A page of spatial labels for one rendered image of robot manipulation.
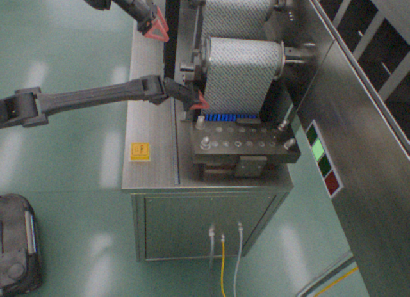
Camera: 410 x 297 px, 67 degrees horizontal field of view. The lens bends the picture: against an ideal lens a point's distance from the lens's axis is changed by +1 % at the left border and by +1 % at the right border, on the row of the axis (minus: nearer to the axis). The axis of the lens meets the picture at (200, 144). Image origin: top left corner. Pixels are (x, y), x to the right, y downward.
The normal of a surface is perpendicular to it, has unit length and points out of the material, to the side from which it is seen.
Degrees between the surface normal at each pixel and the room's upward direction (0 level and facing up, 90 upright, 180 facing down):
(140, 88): 27
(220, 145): 0
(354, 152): 90
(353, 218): 90
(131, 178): 0
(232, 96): 90
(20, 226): 0
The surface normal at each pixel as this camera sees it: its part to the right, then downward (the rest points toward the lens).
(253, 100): 0.09, 0.78
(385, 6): -0.99, -0.01
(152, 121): 0.13, -0.62
